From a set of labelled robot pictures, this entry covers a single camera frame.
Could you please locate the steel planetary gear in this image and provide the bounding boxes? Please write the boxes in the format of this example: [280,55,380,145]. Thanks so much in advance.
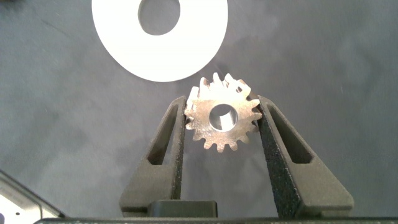
[183,72,263,153]

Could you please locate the round white carrier plate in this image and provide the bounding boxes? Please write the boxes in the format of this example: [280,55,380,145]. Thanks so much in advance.
[91,0,229,83]

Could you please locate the dark mat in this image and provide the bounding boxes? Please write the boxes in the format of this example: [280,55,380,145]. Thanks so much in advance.
[0,0,398,218]

